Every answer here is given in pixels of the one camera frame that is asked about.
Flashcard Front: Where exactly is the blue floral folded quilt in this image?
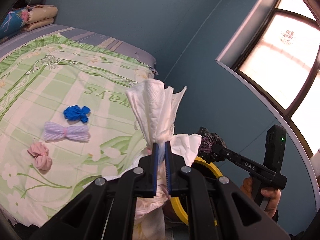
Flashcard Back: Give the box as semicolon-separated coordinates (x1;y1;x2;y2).
1;8;28;38

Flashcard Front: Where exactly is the arched window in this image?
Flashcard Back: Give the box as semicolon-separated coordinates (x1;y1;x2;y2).
216;0;319;174

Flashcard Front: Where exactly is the yellow rimmed black trash bin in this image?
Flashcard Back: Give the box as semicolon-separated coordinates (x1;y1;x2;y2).
170;157;222;225

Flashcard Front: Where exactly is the black bag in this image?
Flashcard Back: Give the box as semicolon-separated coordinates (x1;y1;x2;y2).
197;127;226;164

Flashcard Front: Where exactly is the beige folded quilt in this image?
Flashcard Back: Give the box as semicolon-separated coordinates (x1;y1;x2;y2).
23;4;58;31

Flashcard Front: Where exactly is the purple foam net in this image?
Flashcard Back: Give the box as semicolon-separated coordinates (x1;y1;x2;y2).
43;121;90;142

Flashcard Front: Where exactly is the bed with grey headboard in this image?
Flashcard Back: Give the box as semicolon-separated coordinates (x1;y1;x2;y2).
0;0;158;230

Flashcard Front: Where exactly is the person right hand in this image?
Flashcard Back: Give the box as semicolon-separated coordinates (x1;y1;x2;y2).
240;177;281;218

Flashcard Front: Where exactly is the green floral bed quilt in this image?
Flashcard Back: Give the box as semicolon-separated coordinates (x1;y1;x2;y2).
1;33;154;239

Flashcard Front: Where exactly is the pink cloth bundle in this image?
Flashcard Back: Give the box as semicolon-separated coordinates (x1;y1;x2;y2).
27;142;52;171

